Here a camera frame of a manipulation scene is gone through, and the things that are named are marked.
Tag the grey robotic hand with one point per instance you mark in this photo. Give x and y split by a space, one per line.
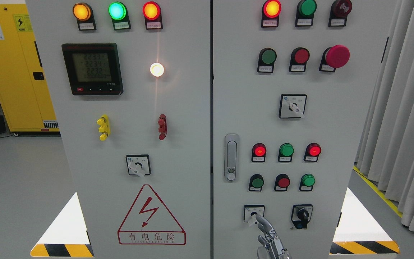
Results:
272 247

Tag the silver door handle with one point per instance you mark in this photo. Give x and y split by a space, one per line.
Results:
230 162

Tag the right grey cabinet door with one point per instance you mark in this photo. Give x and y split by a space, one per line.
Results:
247 103

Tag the grey cabinet door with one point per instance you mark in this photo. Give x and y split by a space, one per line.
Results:
180 164
247 103

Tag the left grey cabinet door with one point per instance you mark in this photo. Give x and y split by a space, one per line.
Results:
180 164

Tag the red push button lower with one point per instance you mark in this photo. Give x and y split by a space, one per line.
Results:
282 182

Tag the red push button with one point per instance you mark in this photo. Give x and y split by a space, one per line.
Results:
282 182
298 60

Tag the green push button lower left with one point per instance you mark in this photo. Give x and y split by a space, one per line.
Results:
256 183

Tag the green push button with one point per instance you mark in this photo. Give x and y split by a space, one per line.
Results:
307 182
266 60
256 183

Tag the green push button lower right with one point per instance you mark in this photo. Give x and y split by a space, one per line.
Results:
307 182

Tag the green indicator middle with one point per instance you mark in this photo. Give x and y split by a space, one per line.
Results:
285 154

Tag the red lit indicator middle left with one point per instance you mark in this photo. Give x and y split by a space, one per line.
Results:
259 153

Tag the red lit indicator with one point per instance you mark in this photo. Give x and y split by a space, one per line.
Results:
270 14
259 153
312 152

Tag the red lit indicator middle right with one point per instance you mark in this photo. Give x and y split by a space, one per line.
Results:
312 152

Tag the red electric danger sticker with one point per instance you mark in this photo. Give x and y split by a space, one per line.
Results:
150 222

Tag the grey curtain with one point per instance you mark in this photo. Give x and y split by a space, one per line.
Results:
386 151

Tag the green push button upper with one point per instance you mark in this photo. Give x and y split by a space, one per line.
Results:
266 60

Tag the red push button upper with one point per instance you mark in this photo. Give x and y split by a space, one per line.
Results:
298 60

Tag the red emergency stop button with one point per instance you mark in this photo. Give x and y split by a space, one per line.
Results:
334 57

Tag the white lit indicator light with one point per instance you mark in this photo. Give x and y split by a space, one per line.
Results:
157 69

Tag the red lit indicator top right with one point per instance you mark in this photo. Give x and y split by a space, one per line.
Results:
270 14

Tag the green unlit indicator top right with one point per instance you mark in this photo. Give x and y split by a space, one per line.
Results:
305 13

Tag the dark red buzzer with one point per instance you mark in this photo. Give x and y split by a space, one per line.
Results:
339 11

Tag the black digital power meter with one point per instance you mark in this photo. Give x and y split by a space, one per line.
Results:
93 68

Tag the red orange indicator light left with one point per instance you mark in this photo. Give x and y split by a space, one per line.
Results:
152 15

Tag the green lit indicator light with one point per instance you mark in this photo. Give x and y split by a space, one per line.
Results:
119 16

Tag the amber indicator light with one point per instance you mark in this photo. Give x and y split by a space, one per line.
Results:
84 16

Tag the yellow safety cabinet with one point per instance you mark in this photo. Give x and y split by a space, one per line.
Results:
24 94

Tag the lower white rotary switch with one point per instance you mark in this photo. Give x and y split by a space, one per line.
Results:
250 213

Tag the black key selector switch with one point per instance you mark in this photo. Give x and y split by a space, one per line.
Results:
301 215

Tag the upper right rotary switch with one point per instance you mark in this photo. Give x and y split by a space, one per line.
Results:
292 106

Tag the left rotary selector switch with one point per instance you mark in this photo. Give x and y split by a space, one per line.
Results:
138 165

